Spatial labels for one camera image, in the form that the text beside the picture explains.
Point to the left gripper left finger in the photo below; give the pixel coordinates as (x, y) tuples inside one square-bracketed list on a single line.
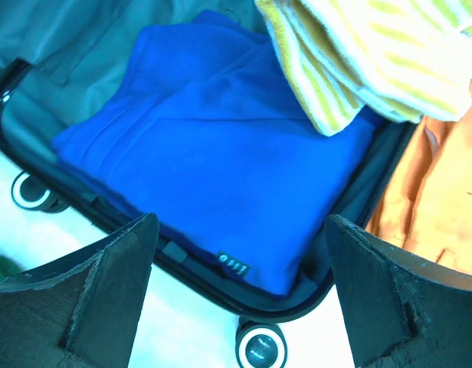
[(83, 309)]

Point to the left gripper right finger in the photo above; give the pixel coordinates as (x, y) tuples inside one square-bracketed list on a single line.
[(400, 310)]

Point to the dark green cloth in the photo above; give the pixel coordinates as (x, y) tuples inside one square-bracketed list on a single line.
[(8, 267)]

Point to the orange cloth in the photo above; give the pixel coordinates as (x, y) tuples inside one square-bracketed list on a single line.
[(426, 208)]

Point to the blue garment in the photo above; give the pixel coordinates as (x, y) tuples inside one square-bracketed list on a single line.
[(205, 132)]

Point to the yellow white striped towel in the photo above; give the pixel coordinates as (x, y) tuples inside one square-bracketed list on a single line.
[(403, 59)]

